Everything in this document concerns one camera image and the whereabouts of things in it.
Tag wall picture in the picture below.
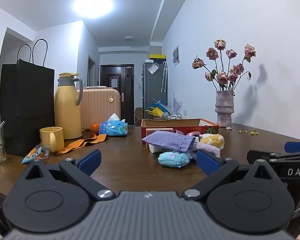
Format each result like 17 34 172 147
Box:
173 44 180 66

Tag folded umbrella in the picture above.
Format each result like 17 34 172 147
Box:
161 61 168 92

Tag orange leather strap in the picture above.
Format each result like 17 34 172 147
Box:
58 132 108 154

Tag purple drawstring pouch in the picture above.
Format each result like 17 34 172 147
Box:
142 130 196 153

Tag pink plush toy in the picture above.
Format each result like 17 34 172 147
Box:
174 129 202 137

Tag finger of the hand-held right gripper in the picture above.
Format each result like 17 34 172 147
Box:
284 141 300 153
247 150 300 167

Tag brown block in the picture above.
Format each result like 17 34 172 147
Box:
145 127 174 137

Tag white sponge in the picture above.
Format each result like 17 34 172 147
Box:
148 144 169 153

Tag red cardboard box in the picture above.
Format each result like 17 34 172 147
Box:
141 118 219 145

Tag grey refrigerator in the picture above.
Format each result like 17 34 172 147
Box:
143 60 168 113

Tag pink ribbed vase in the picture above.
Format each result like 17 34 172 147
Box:
214 90 234 127

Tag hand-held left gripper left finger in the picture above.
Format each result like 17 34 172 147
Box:
24 149 115 201

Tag dark brown entrance door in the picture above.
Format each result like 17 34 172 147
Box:
100 64 135 126

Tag lavender cloth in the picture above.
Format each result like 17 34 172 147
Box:
191 142 222 158

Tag metal trolley cart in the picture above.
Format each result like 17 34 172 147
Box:
162 112 182 120

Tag yellow mug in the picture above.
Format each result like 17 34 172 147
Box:
39 127 65 153

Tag black paper bag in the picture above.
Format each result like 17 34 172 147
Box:
0 39 55 157

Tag blue soft tissue pack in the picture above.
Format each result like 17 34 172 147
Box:
99 113 129 137

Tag blue plush toy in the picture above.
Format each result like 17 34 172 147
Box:
158 151 192 168

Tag round ceiling lamp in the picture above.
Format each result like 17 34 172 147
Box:
74 0 113 19

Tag yellow watering can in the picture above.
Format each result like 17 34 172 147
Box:
145 107 163 118

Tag blue hangers bundle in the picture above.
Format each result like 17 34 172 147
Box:
151 99 170 113

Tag side room door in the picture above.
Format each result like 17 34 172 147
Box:
87 55 97 87

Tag pale purple plastic rack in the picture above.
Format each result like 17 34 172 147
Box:
170 92 183 115

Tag dried pink roses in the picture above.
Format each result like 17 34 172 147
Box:
192 39 257 92

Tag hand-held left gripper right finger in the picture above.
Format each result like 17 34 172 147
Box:
182 150 280 201

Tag pink ribbed suitcase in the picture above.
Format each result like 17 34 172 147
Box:
76 86 121 130

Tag yellow white plush toy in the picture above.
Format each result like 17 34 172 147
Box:
199 134 225 148

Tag yellow thermos jug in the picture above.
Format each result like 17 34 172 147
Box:
54 72 83 140

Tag colourful snack packet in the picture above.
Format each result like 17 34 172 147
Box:
22 144 51 164

